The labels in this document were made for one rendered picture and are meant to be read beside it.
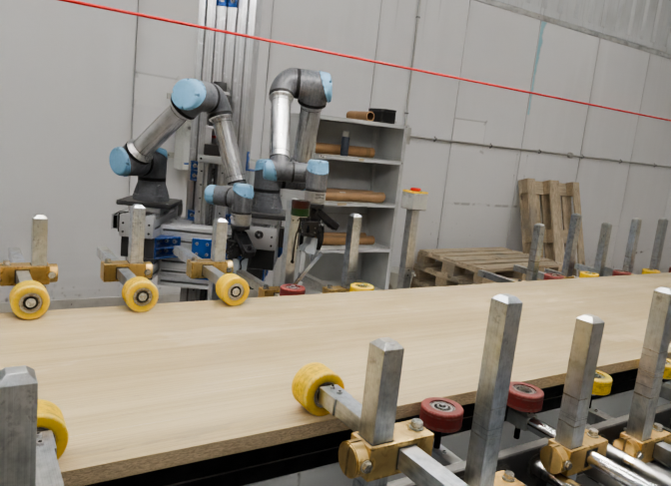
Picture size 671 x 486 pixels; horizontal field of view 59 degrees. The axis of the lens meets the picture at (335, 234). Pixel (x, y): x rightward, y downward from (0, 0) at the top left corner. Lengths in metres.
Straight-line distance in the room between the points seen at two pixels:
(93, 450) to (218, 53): 2.07
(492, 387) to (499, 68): 5.46
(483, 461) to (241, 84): 2.06
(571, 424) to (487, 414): 0.24
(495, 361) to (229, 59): 2.06
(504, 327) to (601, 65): 6.71
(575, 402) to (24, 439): 0.89
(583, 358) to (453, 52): 4.91
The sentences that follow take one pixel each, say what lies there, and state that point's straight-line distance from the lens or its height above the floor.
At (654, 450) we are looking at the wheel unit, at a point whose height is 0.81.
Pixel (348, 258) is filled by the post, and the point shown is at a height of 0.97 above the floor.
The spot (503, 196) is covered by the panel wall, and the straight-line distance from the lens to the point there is 6.50.
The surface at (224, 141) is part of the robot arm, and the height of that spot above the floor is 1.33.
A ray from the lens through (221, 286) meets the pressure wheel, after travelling 1.63.
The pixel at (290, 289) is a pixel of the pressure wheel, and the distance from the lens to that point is 1.83.
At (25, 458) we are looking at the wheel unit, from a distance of 0.68.
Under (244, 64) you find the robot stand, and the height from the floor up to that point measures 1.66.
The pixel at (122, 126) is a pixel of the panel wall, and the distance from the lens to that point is 4.43.
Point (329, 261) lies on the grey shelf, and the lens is 5.22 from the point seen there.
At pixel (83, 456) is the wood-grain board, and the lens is 0.96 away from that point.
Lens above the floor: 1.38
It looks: 9 degrees down
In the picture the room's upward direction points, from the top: 6 degrees clockwise
